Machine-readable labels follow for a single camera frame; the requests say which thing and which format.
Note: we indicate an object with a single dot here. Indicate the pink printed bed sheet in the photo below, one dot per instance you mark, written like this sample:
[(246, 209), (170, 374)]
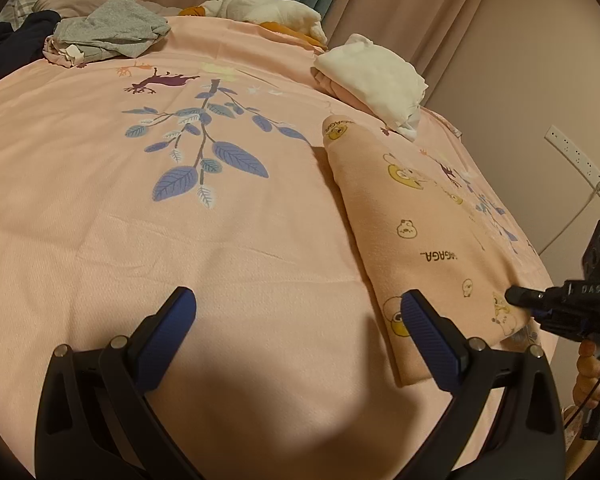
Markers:
[(130, 220)]

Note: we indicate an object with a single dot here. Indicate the white and orange plush toy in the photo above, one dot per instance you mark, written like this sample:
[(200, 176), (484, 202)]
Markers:
[(275, 12)]

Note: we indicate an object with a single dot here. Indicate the white power strip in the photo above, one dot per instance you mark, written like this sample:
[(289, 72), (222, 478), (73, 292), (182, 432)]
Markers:
[(577, 155)]

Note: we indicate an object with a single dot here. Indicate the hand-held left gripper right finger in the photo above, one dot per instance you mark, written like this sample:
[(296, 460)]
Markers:
[(430, 340)]

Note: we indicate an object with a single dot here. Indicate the plaid pillow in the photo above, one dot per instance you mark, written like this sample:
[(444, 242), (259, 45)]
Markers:
[(17, 2)]

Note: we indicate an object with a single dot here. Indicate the pale pink crumpled garment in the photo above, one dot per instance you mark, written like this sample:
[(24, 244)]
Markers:
[(62, 52)]

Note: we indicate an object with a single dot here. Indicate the folded pink cloth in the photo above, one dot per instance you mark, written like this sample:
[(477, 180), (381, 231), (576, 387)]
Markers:
[(342, 91)]

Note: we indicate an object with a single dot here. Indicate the dark cloth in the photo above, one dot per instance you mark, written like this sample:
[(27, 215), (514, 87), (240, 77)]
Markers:
[(10, 50)]

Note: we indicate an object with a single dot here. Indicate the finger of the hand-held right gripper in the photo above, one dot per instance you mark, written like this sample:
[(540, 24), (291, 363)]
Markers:
[(530, 299)]

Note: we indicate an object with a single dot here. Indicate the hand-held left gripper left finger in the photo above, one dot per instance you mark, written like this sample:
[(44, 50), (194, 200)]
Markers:
[(172, 325)]

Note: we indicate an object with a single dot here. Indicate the folded white cloth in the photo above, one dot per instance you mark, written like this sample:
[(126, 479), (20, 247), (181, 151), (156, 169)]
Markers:
[(380, 75)]

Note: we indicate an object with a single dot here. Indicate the pink curtain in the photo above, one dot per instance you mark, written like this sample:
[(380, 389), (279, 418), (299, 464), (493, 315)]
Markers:
[(405, 5)]

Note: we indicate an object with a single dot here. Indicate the person's right hand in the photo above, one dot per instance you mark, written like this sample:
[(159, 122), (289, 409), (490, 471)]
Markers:
[(590, 375)]

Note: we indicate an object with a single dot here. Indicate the pink cartoon print garment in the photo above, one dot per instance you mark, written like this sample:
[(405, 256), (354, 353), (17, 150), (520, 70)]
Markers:
[(405, 200)]

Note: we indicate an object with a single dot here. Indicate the grey garment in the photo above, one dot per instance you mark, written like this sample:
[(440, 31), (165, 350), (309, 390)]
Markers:
[(115, 25)]

